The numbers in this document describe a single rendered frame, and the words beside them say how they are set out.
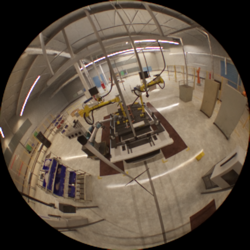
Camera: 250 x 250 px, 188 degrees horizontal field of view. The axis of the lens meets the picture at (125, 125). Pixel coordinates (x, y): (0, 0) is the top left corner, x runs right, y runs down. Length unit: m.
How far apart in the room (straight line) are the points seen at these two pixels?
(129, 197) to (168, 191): 1.15
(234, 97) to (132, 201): 5.11
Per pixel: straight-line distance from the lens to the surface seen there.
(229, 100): 4.26
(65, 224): 3.20
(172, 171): 2.67
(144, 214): 2.70
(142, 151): 1.92
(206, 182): 2.96
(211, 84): 4.58
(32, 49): 7.67
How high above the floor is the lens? 2.54
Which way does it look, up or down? 39 degrees down
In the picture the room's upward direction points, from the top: 23 degrees counter-clockwise
